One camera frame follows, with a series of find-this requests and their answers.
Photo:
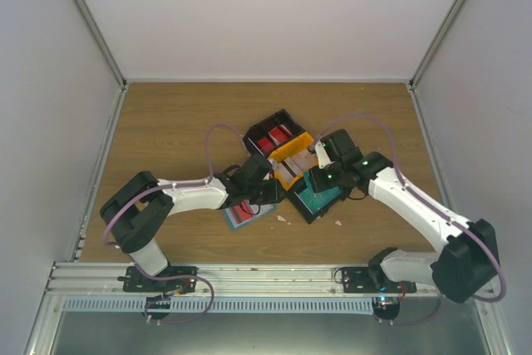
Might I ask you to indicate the grey slotted cable duct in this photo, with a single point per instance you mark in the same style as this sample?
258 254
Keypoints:
221 305

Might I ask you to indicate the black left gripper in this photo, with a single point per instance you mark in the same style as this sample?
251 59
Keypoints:
274 193

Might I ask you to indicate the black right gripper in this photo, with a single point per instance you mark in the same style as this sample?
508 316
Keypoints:
317 183

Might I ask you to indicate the aluminium frame post right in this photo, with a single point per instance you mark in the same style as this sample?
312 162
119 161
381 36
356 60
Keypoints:
446 25

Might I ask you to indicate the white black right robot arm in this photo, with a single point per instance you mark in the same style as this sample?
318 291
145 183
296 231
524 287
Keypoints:
464 256

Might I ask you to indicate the aluminium frame post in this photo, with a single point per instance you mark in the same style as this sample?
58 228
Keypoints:
92 26
446 25

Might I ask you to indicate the orange bin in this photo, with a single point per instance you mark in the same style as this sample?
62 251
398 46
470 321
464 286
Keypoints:
294 146

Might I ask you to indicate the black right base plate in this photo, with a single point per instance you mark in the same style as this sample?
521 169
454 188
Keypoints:
358 280

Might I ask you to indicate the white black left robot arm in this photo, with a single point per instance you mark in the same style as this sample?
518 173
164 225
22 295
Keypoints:
135 213

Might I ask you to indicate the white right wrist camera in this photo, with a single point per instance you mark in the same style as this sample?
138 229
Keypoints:
319 150

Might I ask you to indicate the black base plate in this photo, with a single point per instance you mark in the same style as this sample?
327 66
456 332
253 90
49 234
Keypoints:
133 281
358 280

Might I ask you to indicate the white pink card stack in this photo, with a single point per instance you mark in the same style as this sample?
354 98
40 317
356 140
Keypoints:
291 167

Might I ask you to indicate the black bin near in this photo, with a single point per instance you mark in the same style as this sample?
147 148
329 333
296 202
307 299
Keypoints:
310 218

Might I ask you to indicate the aluminium front rail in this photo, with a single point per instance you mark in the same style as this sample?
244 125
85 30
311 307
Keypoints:
228 280

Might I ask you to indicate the red credit card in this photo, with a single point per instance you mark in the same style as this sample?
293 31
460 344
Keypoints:
241 214

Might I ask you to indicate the blue card holder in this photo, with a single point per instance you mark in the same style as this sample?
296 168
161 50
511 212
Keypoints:
259 212

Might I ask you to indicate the aluminium frame post left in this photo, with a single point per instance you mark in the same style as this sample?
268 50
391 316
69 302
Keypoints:
92 26

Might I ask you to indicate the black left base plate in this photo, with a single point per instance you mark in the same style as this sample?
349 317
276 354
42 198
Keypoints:
133 281

